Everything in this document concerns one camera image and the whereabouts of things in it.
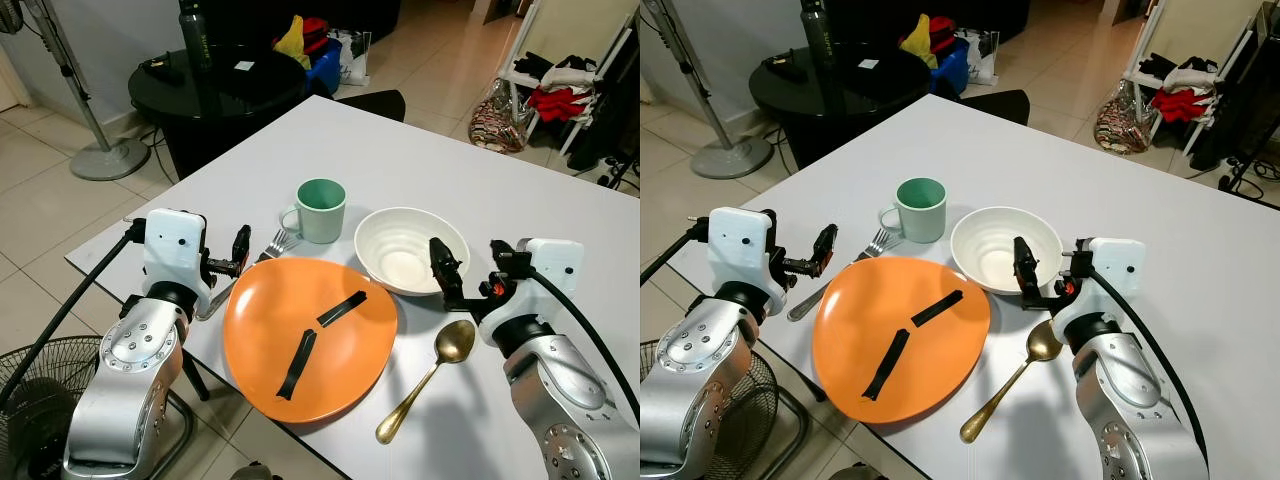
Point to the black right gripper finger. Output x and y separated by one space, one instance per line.
455 294
1029 264
1036 292
447 262

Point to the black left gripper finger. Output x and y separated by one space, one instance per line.
242 242
826 242
238 267
821 267

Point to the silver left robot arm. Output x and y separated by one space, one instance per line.
125 385
700 385

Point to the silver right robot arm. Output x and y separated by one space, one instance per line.
560 400
1130 400

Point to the silver fork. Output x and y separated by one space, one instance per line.
280 242
880 242

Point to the white bowl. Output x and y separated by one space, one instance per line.
400 245
990 245

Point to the gold spoon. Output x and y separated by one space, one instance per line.
1042 345
455 342

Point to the green mug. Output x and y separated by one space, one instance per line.
922 220
322 220

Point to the short black strip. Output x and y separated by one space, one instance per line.
937 308
342 308

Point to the long black strip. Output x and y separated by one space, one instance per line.
297 365
886 365

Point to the black table leg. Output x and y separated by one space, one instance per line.
196 378

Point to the orange plate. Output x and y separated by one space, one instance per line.
340 370
940 370

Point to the grey standing fan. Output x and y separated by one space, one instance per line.
110 160
730 160

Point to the patterned bag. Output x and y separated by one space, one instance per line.
497 125
1118 128

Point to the black round table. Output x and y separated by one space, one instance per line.
230 105
850 105

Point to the black floor fan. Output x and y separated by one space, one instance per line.
745 420
40 400

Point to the black chair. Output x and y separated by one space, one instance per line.
375 104
998 106

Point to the red folded clothes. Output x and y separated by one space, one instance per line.
558 102
1180 103

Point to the small black pouch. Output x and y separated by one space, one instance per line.
162 70
785 69

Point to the black cabinet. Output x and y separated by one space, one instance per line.
615 120
1245 100

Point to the blue bin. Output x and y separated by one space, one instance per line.
950 68
325 70

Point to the black garment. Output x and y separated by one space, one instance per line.
530 65
1157 66

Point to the white garment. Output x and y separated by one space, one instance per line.
570 75
1192 76

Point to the yellow cloth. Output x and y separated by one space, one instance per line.
917 42
292 42

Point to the black bottle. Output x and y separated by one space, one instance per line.
196 35
817 32

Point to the clear plastic bag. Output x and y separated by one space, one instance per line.
353 58
980 58

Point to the red cloth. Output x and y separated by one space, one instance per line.
316 32
942 30

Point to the dark sideboard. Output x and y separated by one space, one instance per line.
300 12
900 8

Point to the white clothes rack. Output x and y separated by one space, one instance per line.
580 25
1200 25

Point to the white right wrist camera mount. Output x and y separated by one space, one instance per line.
550 270
1115 268

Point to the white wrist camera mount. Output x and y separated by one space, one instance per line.
1115 268
172 245
550 270
740 243

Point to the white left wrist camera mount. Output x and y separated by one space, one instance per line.
172 245
740 243

